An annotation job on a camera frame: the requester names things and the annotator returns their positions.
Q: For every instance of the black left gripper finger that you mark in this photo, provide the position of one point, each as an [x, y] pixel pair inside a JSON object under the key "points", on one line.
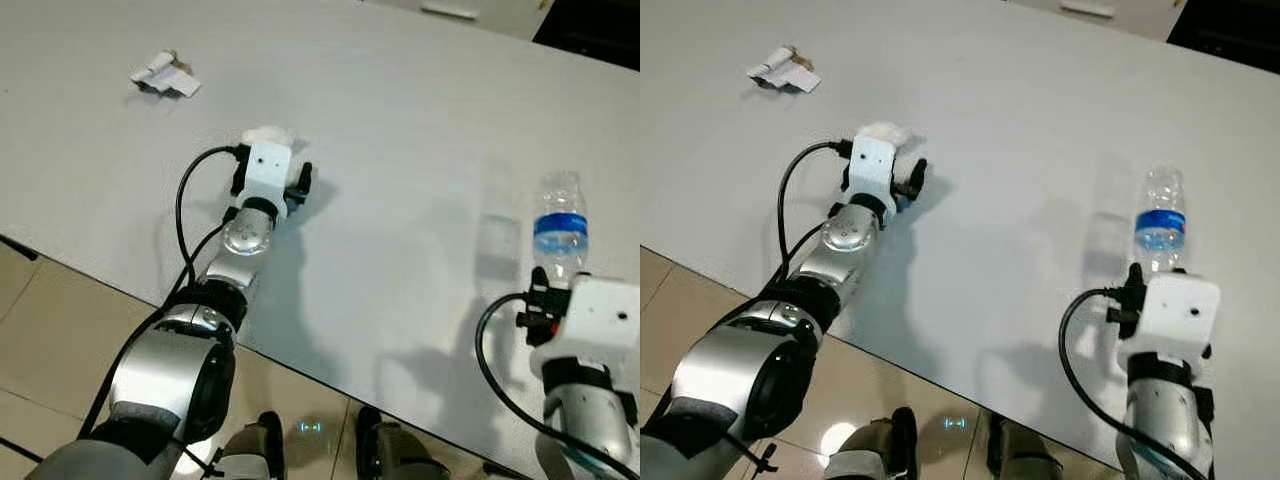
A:
{"points": [[915, 175], [304, 178]]}

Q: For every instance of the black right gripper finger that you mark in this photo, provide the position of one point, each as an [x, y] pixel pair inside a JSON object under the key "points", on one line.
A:
{"points": [[538, 278], [1136, 275]]}

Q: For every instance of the white tissue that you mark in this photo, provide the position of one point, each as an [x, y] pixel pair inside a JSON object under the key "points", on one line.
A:
{"points": [[270, 137], [885, 132]]}

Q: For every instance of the clear bottle blue label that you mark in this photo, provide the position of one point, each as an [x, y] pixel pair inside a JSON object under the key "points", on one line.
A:
{"points": [[560, 230], [1160, 225]]}

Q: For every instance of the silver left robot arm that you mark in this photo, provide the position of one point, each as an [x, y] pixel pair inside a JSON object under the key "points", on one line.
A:
{"points": [[160, 370], [740, 375]]}

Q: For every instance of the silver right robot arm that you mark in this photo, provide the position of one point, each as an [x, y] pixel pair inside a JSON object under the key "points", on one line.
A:
{"points": [[1160, 430], [590, 430]]}

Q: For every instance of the white paper wrapper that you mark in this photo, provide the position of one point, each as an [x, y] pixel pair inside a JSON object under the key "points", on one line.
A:
{"points": [[785, 72], [165, 75]]}

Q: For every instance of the black furniture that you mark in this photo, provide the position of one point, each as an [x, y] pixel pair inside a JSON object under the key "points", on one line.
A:
{"points": [[600, 30], [1230, 20]]}

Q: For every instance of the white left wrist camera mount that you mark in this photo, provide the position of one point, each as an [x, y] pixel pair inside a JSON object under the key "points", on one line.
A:
{"points": [[873, 165], [268, 170]]}

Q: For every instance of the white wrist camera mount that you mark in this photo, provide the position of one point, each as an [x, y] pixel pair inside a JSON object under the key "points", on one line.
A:
{"points": [[600, 320], [1175, 310], [873, 165], [268, 170]]}

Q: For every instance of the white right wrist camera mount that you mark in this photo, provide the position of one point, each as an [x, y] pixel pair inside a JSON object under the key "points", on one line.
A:
{"points": [[600, 320], [1175, 310]]}

